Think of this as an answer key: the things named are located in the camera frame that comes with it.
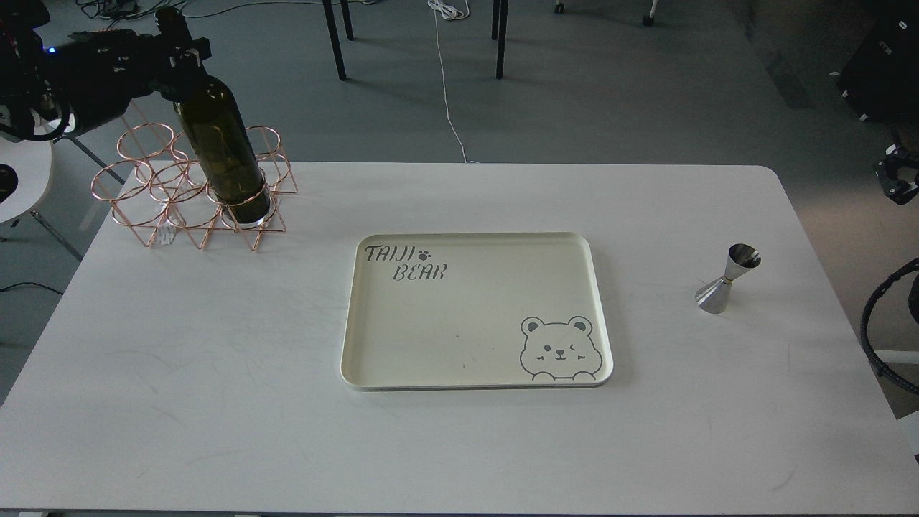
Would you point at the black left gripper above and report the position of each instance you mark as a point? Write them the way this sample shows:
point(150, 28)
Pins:
point(97, 74)

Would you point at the dark green wine bottle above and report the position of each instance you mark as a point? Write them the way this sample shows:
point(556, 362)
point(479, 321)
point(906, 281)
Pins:
point(214, 127)

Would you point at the steel double jigger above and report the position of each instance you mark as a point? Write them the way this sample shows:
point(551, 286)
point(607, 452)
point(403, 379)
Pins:
point(713, 298)

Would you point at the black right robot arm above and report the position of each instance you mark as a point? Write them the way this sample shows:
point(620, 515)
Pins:
point(888, 174)

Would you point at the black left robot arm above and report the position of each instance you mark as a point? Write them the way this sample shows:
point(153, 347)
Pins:
point(50, 92)

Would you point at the black table legs left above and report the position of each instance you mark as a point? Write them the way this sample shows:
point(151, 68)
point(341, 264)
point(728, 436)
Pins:
point(333, 33)

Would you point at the black table legs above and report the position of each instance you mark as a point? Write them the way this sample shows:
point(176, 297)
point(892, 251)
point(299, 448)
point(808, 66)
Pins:
point(499, 27)
point(333, 33)

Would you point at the white chair left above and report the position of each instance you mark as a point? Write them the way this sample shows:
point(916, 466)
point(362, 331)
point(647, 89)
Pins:
point(31, 162)

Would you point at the black table legs right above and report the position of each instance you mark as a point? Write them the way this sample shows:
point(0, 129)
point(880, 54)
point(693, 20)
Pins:
point(499, 27)

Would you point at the cream bear serving tray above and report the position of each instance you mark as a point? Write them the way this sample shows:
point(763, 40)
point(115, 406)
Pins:
point(475, 310)

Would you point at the black equipment case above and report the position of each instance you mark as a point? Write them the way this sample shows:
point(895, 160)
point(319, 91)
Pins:
point(880, 80)

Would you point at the copper wire bottle rack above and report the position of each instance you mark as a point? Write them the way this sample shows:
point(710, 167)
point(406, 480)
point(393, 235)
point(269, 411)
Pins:
point(158, 190)

